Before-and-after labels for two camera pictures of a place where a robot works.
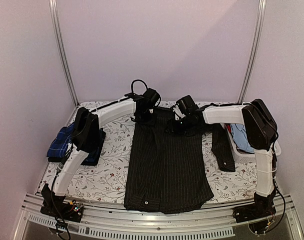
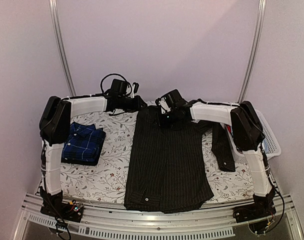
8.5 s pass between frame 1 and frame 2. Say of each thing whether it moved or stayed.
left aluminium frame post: stayed
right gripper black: moved
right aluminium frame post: stayed
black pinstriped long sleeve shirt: stayed
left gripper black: moved
